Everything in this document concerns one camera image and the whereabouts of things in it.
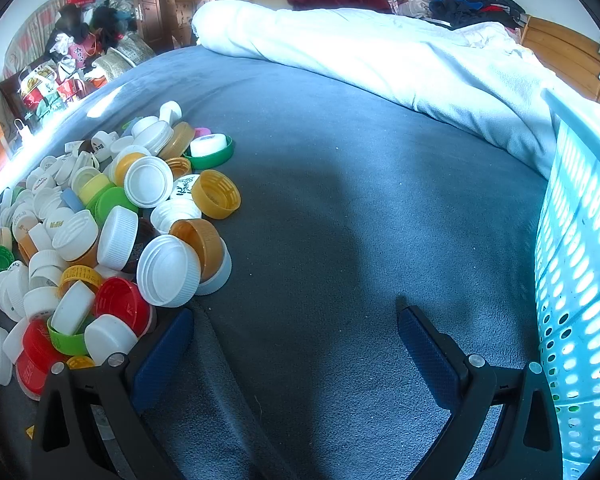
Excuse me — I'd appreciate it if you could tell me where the heap of bags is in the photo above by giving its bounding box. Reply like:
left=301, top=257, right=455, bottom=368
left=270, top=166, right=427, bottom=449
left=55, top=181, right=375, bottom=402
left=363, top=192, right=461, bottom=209
left=0, top=0, right=157, bottom=126

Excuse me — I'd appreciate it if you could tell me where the light blue quilt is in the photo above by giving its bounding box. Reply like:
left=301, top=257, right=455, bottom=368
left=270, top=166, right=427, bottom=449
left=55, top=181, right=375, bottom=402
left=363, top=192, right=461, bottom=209
left=192, top=0, right=581, bottom=181

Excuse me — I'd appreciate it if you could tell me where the white quilt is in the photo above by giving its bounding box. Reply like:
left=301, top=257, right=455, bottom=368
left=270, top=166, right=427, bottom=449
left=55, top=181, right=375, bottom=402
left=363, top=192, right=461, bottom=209
left=455, top=22, right=536, bottom=67

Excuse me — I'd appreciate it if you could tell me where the wooden headboard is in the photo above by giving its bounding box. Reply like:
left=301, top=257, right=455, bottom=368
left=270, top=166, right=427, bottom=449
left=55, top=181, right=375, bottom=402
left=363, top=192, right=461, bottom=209
left=520, top=15, right=600, bottom=117

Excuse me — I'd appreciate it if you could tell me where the blue bed sheet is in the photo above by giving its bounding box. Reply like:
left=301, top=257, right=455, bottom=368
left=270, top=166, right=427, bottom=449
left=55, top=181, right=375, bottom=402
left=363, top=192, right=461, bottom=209
left=0, top=45, right=563, bottom=480

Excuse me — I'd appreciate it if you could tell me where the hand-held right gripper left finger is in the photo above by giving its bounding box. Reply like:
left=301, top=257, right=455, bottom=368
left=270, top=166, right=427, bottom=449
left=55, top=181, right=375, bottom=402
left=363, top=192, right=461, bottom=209
left=29, top=307, right=196, bottom=480

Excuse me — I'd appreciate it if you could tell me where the wooden door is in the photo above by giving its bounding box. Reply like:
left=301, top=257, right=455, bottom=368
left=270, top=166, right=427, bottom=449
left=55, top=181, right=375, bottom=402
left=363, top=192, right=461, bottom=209
left=129, top=0, right=167, bottom=56

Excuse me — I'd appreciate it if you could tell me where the large pile of bottle caps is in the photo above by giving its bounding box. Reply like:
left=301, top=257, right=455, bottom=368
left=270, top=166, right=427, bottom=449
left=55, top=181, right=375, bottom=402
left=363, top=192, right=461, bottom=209
left=0, top=101, right=242, bottom=403

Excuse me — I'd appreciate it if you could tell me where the blue plastic basket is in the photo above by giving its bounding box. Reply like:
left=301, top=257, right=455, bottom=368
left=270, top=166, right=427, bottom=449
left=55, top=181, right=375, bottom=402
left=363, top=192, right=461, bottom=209
left=534, top=87, right=600, bottom=480

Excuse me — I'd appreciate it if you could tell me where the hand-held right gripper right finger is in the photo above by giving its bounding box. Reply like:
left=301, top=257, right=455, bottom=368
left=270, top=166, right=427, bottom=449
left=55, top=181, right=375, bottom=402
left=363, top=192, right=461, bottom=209
left=397, top=304, right=565, bottom=480

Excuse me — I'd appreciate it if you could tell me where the small white paper bag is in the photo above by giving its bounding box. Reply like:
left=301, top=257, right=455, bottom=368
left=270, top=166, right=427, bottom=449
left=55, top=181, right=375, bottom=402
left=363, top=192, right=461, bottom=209
left=13, top=118, right=32, bottom=150

